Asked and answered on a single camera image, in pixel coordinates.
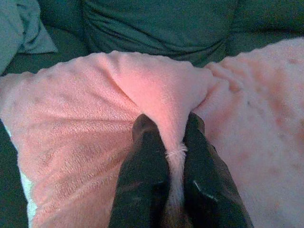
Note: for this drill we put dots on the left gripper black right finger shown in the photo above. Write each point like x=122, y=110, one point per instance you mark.
x=206, y=190

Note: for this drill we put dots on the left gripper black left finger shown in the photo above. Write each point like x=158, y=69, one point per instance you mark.
x=142, y=180

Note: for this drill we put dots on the pink fleece pillow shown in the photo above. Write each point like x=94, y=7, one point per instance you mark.
x=78, y=114

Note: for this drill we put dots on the dark sofa back cushion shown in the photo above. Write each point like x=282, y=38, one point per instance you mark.
x=156, y=26

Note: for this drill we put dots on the dark sofa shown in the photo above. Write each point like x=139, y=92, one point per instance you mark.
x=66, y=40

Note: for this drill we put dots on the grey blue blanket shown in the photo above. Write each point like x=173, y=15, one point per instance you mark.
x=19, y=28

